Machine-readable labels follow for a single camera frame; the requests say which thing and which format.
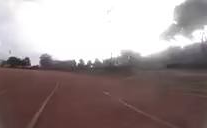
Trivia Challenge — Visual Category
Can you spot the dark overgrown slope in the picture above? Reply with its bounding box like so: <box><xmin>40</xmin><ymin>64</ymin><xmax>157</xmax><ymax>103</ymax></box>
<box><xmin>137</xmin><ymin>37</ymin><xmax>207</xmax><ymax>70</ymax></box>

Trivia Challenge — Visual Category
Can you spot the low building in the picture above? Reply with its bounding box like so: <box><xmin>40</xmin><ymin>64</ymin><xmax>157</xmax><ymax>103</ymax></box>
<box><xmin>52</xmin><ymin>59</ymin><xmax>78</xmax><ymax>70</ymax></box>

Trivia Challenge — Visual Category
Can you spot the red running track surface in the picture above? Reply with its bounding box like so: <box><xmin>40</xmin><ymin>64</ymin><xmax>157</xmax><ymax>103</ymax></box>
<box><xmin>0</xmin><ymin>65</ymin><xmax>207</xmax><ymax>128</ymax></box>

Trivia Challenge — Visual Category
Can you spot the white painted line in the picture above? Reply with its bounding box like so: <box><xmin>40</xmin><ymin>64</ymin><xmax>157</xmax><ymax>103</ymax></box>
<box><xmin>102</xmin><ymin>90</ymin><xmax>180</xmax><ymax>128</ymax></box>
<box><xmin>26</xmin><ymin>81</ymin><xmax>61</xmax><ymax>128</ymax></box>

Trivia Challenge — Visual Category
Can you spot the row of trees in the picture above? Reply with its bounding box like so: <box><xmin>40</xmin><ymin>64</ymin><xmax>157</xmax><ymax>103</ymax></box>
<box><xmin>0</xmin><ymin>49</ymin><xmax>142</xmax><ymax>70</ymax></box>

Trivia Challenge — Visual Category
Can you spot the grass field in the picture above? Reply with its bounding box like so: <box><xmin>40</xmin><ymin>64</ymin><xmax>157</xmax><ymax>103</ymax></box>
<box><xmin>100</xmin><ymin>67</ymin><xmax>207</xmax><ymax>98</ymax></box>

